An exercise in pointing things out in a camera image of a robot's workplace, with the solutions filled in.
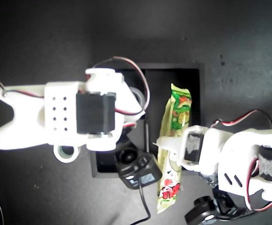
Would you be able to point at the large white tape roll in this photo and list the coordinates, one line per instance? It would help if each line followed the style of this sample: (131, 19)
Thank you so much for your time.
(139, 95)

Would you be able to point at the green printed snack bar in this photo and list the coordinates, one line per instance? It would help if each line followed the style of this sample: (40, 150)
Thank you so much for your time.
(178, 110)

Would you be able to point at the small white tape roll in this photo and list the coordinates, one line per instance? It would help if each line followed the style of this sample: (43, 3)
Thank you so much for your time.
(65, 159)

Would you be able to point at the black tray with wells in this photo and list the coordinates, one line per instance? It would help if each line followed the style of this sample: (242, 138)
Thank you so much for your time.
(154, 93)

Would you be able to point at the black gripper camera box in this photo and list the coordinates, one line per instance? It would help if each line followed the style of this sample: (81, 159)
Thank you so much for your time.
(201, 208)
(147, 171)

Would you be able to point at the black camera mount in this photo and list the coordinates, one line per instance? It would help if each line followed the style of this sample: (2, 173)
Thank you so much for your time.
(227, 204)
(127, 156)

